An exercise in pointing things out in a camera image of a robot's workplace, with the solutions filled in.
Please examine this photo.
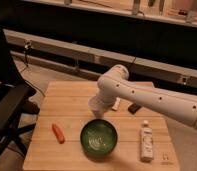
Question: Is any black office chair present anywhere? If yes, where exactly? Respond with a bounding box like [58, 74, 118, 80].
[0, 13, 41, 165]

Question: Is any small white marker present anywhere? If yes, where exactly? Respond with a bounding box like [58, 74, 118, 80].
[112, 98, 121, 111]

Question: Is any small black block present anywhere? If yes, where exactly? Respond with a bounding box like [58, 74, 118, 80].
[128, 104, 141, 114]

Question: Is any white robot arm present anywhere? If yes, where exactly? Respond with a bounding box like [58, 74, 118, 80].
[89, 65, 197, 130]

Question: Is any orange carrot toy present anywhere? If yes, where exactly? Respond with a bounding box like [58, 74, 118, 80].
[52, 124, 65, 144]

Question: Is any white plastic bottle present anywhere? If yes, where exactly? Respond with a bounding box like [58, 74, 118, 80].
[140, 120, 154, 162]

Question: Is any green ceramic bowl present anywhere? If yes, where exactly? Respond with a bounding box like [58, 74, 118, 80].
[80, 119, 118, 158]

